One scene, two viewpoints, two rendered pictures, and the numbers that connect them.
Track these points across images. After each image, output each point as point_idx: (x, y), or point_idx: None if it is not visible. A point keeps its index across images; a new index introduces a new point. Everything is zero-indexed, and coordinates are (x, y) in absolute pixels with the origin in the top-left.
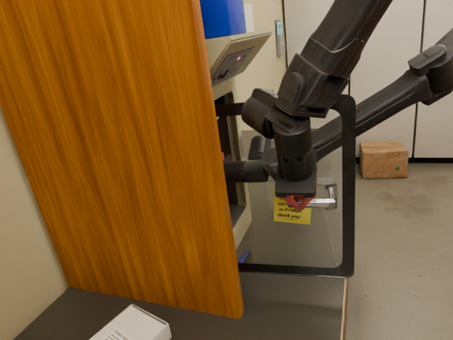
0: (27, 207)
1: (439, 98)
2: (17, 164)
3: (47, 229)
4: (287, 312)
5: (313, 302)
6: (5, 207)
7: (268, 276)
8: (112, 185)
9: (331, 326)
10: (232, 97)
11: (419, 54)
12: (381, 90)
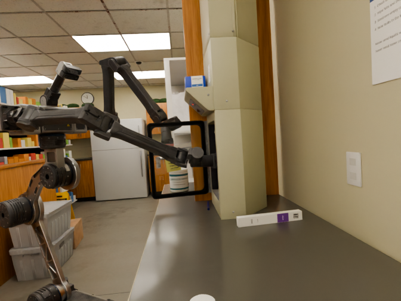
0: (280, 151)
1: (101, 138)
2: (280, 132)
3: (282, 165)
4: (178, 203)
5: (169, 205)
6: (276, 146)
7: (191, 206)
8: None
9: (162, 203)
10: (219, 125)
11: (112, 114)
12: (130, 129)
